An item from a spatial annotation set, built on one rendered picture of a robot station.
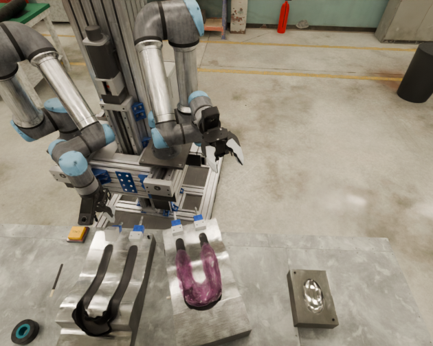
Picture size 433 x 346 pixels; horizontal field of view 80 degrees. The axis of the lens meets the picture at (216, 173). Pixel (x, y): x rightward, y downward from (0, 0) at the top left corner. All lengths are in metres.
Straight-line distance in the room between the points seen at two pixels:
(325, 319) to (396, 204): 1.88
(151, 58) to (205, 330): 0.95
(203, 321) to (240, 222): 1.34
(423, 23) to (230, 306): 5.84
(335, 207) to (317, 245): 1.25
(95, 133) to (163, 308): 0.73
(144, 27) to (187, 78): 0.24
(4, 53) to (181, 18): 0.57
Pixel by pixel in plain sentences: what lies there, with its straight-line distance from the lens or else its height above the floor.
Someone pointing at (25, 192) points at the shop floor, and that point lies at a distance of 3.04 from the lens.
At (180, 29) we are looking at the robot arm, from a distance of 1.01.
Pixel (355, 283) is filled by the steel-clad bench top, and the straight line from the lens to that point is 1.34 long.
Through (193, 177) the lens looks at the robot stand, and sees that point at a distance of 2.29.
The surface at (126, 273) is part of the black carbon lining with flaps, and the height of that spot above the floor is 0.88.
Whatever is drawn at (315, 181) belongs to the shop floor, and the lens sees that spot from 2.71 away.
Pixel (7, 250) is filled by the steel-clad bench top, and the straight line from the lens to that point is 1.59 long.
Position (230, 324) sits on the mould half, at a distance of 1.05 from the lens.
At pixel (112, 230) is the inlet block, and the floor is 0.94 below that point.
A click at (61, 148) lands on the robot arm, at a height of 1.34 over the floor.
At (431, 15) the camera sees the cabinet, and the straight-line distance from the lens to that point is 6.25.
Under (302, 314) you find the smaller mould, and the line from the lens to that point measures 1.14.
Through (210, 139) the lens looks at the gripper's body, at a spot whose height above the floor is 1.46.
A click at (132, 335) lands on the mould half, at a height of 0.86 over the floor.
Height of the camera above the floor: 1.94
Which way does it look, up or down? 48 degrees down
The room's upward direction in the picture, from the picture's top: straight up
